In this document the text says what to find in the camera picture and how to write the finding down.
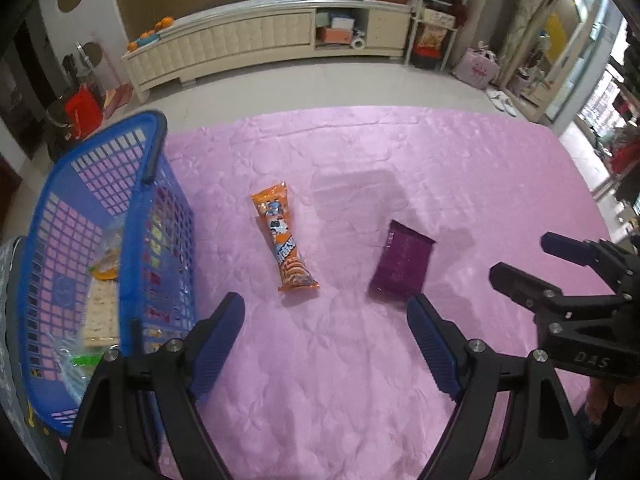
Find red bag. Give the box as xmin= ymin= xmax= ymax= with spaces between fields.
xmin=64 ymin=85 xmax=103 ymax=141

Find blue plastic basket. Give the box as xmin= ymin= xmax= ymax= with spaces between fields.
xmin=17 ymin=110 xmax=197 ymax=438

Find orange gift box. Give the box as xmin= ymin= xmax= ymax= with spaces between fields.
xmin=417 ymin=25 xmax=448 ymax=51

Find cracker packet with green label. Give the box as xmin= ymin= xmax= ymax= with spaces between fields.
xmin=60 ymin=275 xmax=126 ymax=401

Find purple snack packet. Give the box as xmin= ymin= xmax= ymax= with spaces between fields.
xmin=368 ymin=219 xmax=437 ymax=301

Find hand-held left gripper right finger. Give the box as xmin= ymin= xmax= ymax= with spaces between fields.
xmin=406 ymin=294 xmax=588 ymax=480

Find orange snack packet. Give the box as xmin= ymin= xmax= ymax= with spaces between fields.
xmin=250 ymin=182 xmax=321 ymax=293

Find mop with pale handle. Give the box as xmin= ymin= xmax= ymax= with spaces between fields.
xmin=75 ymin=40 xmax=101 ymax=92

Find orange storage box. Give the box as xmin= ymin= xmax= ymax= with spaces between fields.
xmin=316 ymin=26 xmax=353 ymax=45

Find black bag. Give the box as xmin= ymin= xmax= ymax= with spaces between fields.
xmin=45 ymin=100 xmax=76 ymax=161

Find red clothes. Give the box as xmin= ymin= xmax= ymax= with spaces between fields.
xmin=607 ymin=125 xmax=640 ymax=201

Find pink bag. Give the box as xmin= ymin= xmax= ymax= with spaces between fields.
xmin=452 ymin=46 xmax=501 ymax=90

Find arched standing mirror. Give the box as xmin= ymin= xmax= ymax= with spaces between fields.
xmin=520 ymin=0 xmax=601 ymax=111

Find person in grey shirt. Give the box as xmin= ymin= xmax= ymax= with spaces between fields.
xmin=0 ymin=237 xmax=68 ymax=480

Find white shelf rack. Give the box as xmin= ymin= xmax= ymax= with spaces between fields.
xmin=402 ymin=0 xmax=473 ymax=72

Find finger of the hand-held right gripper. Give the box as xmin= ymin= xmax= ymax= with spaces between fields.
xmin=489 ymin=261 xmax=634 ymax=327
xmin=541 ymin=231 xmax=640 ymax=302

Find gold snack packet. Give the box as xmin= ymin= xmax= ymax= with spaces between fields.
xmin=90 ymin=245 xmax=123 ymax=281

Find cream tv cabinet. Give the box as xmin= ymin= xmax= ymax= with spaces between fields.
xmin=121 ymin=0 xmax=413 ymax=106

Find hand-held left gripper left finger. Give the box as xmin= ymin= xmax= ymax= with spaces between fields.
xmin=62 ymin=291 xmax=247 ymax=480

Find pink broom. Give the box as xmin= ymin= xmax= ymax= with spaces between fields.
xmin=102 ymin=85 xmax=133 ymax=116

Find person's right hand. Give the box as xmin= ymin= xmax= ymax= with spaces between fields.
xmin=584 ymin=379 xmax=640 ymax=424

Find pink quilted bedspread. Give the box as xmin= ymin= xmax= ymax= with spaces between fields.
xmin=60 ymin=105 xmax=626 ymax=480

